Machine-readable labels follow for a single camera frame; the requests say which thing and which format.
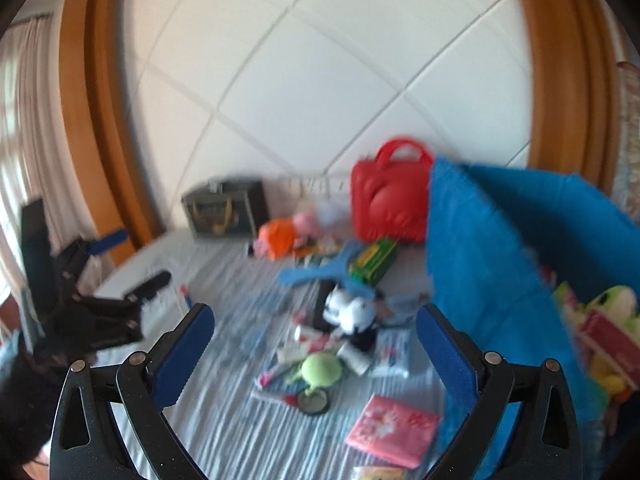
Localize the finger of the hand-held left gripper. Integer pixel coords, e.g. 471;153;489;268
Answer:
120;270;173;307
85;229;129;259

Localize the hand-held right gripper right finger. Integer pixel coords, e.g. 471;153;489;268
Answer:
416;302;585;480

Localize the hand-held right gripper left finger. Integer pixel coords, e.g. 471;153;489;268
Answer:
49;302;217;480

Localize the blue plastic storage crate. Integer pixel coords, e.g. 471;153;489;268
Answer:
425;157;640;480

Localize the cloth-covered round desktop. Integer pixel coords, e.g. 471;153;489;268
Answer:
50;230;481;480

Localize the white tissue pack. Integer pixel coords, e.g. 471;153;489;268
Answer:
372;330;414;379

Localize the small white bottle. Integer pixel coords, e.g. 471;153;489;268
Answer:
337;342;373;376

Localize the pink tissue packet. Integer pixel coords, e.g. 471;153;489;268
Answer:
345;394;441;470

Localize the pink toothbrush pack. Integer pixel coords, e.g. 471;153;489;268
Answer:
254;362;302;392

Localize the black and white panda plush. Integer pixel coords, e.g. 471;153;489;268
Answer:
322;285;382;353

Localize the black gift box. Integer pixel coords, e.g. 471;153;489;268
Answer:
181;177;271;240

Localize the green cardboard box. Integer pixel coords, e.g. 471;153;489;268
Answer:
348;240;399;281

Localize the round jar with green toy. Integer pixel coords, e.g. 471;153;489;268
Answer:
291;352;346;417

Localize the yellow green packet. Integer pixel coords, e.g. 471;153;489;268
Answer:
352;466;407;480

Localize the orange and pink pig plush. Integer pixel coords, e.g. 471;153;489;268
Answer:
252;210;333;261

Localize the blue plastic hanger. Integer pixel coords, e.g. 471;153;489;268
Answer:
277;240;376;302

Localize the white curtain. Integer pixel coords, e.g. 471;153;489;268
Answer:
0;12;66;311

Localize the red toy suitcase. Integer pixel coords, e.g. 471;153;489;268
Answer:
350;136;433;246

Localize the green frog plush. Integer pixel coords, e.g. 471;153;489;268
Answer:
552;282;640;341

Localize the dark patterned rolled carpet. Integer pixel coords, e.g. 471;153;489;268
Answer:
614;60;640;198

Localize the wooden wall frame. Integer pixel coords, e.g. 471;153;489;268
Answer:
60;0;632;266

